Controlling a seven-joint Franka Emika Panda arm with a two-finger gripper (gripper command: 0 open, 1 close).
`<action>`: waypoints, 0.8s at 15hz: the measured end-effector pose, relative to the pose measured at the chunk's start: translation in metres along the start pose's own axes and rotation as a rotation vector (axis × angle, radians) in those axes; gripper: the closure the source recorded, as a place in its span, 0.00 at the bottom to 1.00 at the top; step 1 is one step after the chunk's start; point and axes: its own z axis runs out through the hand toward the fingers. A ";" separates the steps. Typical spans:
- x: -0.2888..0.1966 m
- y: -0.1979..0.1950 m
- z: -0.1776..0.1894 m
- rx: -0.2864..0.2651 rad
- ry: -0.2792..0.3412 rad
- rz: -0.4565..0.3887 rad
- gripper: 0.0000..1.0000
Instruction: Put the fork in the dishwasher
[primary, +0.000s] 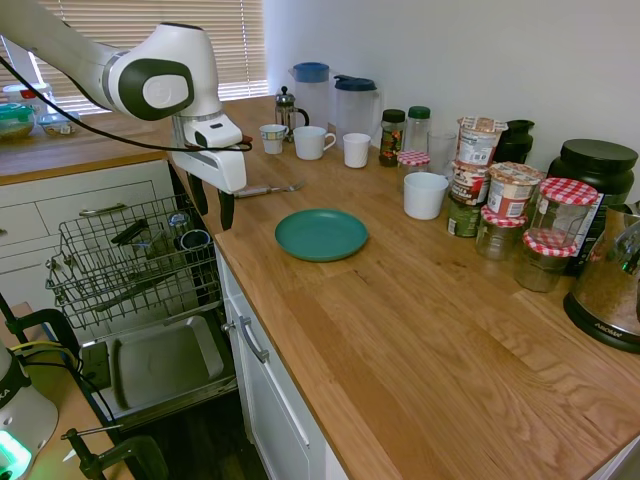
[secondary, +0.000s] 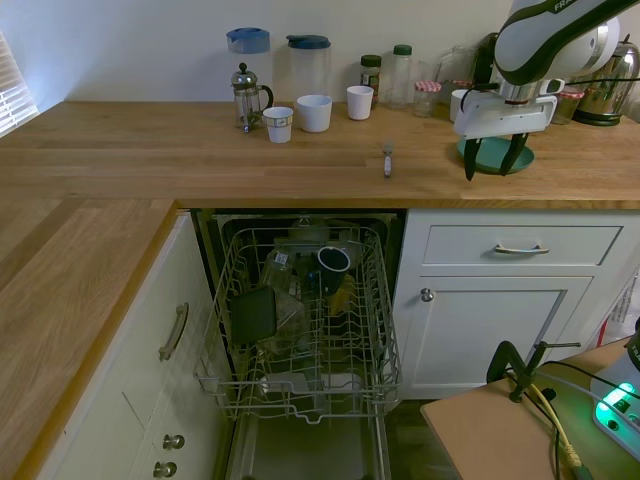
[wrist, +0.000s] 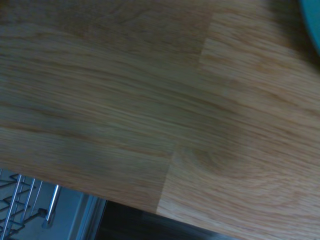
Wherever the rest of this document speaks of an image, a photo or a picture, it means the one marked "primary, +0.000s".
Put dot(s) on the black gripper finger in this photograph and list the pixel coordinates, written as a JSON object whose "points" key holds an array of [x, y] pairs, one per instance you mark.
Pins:
{"points": [[227, 210], [200, 195]]}

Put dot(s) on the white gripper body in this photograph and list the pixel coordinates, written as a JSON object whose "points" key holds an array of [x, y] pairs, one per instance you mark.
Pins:
{"points": [[220, 167]]}

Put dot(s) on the silver metal fork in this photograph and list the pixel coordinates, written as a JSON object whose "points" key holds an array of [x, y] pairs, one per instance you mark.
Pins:
{"points": [[260, 190]]}

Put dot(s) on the white robot base green light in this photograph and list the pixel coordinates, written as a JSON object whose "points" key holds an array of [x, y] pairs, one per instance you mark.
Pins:
{"points": [[25, 420]]}

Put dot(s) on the open dishwasher door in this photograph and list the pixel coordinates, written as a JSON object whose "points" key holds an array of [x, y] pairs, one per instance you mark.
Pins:
{"points": [[165, 360]]}

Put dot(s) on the clear glass in rack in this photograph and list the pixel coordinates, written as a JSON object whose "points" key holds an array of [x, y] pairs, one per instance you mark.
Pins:
{"points": [[178, 222]]}

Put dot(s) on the dark cup in rack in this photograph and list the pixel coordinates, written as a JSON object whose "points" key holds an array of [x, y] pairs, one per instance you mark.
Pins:
{"points": [[194, 240]]}

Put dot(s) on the white patterned mug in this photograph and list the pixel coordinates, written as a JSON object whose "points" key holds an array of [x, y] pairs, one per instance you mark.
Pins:
{"points": [[272, 140]]}

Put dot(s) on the black utensil in rack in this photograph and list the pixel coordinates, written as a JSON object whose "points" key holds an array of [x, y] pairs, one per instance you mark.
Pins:
{"points": [[129, 232]]}

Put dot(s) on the glass french press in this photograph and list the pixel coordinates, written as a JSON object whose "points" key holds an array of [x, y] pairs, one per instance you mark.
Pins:
{"points": [[286, 112]]}

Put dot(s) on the green round plate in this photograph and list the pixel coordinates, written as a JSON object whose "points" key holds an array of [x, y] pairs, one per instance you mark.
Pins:
{"points": [[321, 234]]}

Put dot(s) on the clear pitcher light blue lid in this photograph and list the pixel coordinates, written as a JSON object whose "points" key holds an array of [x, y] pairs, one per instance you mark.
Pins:
{"points": [[311, 100]]}

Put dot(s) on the metal cabinet knob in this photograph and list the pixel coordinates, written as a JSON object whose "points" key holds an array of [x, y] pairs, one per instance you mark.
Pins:
{"points": [[228, 327]]}

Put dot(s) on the white ribbed cup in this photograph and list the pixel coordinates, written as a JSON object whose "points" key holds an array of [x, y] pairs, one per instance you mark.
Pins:
{"points": [[356, 151]]}

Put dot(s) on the white drawer cabinet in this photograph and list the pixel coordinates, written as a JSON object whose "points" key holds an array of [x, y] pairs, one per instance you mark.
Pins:
{"points": [[60, 192]]}

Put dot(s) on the clear pitcher dark blue lid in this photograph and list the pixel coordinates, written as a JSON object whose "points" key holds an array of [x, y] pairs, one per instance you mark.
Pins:
{"points": [[356, 110]]}

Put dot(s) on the food container blue lid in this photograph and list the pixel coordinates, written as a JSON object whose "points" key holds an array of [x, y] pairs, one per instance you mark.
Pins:
{"points": [[60, 124]]}

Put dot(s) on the dark spice jar black lid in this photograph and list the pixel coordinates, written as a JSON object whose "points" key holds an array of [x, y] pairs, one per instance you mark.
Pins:
{"points": [[391, 140]]}

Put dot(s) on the glass jar red checkered lid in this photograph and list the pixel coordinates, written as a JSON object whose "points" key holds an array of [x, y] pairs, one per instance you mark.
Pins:
{"points": [[413, 159], [567, 210], [500, 235], [542, 267]]}

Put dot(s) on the black screw clamp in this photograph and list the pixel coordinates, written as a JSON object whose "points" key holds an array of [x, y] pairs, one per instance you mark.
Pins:
{"points": [[50, 320], [125, 450]]}

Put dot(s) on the food container green lid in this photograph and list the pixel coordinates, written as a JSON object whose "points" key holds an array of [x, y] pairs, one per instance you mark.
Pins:
{"points": [[17, 122]]}

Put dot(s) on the white plain cup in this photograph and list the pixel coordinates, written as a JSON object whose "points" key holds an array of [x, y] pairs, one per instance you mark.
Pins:
{"points": [[425, 197]]}

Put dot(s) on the clear jar green lid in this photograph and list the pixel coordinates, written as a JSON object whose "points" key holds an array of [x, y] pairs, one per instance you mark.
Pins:
{"points": [[419, 127]]}

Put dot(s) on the food container red clip lid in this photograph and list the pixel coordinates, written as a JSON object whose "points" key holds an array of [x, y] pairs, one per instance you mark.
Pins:
{"points": [[22, 92]]}

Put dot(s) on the white cabinet door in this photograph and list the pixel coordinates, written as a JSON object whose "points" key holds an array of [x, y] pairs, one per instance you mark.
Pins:
{"points": [[275, 415]]}

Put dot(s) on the clear drinking glass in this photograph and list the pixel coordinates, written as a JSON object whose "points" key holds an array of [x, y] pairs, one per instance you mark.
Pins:
{"points": [[442, 152]]}

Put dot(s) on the green tin can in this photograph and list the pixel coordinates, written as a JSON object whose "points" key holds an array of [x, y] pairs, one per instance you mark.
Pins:
{"points": [[462, 220]]}

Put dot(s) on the oatmeal cup red label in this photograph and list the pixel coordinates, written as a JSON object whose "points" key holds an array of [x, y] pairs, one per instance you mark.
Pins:
{"points": [[467, 185]]}

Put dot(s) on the oatmeal cup white label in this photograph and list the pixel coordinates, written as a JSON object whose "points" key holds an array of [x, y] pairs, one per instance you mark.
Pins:
{"points": [[477, 142], [511, 192]]}

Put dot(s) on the black jug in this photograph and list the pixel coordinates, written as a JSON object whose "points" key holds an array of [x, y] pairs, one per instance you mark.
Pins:
{"points": [[517, 142]]}

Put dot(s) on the black protein powder tub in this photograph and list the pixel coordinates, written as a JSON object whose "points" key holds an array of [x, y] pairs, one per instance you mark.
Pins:
{"points": [[597, 165]]}

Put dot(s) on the steel electric kettle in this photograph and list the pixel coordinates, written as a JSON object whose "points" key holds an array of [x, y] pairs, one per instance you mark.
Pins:
{"points": [[607, 280]]}

